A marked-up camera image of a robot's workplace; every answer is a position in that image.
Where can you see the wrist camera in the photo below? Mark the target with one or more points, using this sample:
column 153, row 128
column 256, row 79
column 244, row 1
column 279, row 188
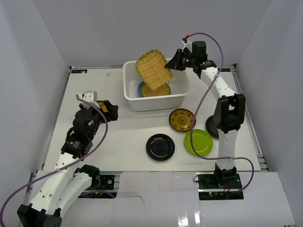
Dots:
column 88, row 99
column 187, row 43

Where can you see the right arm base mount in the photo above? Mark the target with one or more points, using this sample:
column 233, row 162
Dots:
column 210, row 190

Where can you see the blue plate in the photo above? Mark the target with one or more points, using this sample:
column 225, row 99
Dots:
column 139, row 89

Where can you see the white plastic bin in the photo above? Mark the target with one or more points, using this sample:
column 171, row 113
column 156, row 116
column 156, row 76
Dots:
column 179, row 86

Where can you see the round bamboo woven plate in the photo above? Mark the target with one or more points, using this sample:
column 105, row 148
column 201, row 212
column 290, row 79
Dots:
column 163, row 90

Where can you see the yellow patterned plate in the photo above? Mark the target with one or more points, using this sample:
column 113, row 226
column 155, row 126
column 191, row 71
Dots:
column 103, row 106
column 181, row 120

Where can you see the black flat plate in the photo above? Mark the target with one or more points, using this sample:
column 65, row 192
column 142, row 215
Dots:
column 160, row 147

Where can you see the fan-shaped bamboo woven tray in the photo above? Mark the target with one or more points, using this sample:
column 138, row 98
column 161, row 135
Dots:
column 151, row 69

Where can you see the yellow patterned plate left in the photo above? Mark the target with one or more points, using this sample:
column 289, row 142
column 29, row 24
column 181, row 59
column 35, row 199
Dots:
column 103, row 106

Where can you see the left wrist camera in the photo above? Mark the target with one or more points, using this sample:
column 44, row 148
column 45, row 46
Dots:
column 88, row 99

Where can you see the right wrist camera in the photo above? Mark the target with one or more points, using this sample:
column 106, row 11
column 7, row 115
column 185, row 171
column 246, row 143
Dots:
column 187, row 43

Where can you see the lime green plate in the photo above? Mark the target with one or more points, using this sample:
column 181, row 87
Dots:
column 202, row 141

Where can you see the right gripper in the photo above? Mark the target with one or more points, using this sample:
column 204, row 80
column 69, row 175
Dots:
column 175, row 62

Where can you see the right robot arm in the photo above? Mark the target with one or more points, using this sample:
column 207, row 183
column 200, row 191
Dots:
column 230, row 108

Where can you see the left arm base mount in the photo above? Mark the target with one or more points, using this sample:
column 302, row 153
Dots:
column 102, row 187

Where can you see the yellow patterned plate right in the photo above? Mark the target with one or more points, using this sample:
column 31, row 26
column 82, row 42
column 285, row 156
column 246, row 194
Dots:
column 181, row 120

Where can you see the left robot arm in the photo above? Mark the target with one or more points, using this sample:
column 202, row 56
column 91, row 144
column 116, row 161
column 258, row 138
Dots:
column 72, row 178

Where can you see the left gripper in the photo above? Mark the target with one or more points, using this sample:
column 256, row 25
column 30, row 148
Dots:
column 107, row 109

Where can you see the black glossy bowl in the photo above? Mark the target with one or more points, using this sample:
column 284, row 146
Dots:
column 211, row 127

